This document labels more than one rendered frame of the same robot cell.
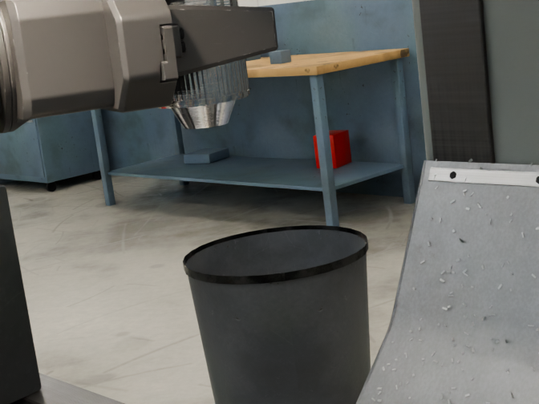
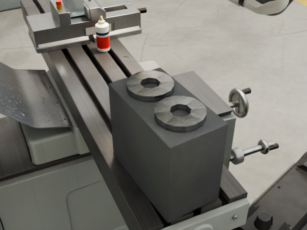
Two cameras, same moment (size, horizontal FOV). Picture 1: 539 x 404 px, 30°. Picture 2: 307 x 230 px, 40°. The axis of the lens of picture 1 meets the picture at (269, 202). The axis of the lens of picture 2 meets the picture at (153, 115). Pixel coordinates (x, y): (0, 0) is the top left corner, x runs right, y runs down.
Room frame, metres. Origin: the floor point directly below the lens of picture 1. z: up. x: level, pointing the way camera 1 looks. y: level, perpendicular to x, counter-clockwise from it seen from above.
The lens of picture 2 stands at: (1.47, 0.51, 1.57)
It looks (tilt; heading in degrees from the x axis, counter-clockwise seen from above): 37 degrees down; 198
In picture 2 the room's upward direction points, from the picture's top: straight up
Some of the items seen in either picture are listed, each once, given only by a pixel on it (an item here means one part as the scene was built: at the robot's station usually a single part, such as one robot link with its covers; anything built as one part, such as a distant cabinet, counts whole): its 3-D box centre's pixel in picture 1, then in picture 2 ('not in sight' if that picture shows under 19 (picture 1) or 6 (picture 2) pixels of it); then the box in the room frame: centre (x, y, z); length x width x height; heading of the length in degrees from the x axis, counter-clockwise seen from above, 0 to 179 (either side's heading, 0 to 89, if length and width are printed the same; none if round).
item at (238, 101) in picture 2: not in sight; (230, 105); (0.16, 0.40, 0.64); 0.16 x 0.12 x 0.12; 132
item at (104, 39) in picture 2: not in sight; (102, 33); (0.41, 0.01, 1.00); 0.04 x 0.04 x 0.11
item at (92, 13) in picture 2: not in sight; (91, 6); (0.31, -0.07, 1.03); 0.12 x 0.06 x 0.04; 41
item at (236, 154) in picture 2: not in sight; (254, 149); (0.24, 0.51, 0.52); 0.22 x 0.06 x 0.06; 132
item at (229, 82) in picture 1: (196, 50); not in sight; (0.50, 0.03, 1.23); 0.05 x 0.05 x 0.05
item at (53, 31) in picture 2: not in sight; (84, 18); (0.33, -0.09, 1.00); 0.35 x 0.15 x 0.11; 131
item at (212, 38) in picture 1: (216, 35); not in sight; (0.47, 0.01, 1.24); 0.06 x 0.02 x 0.03; 114
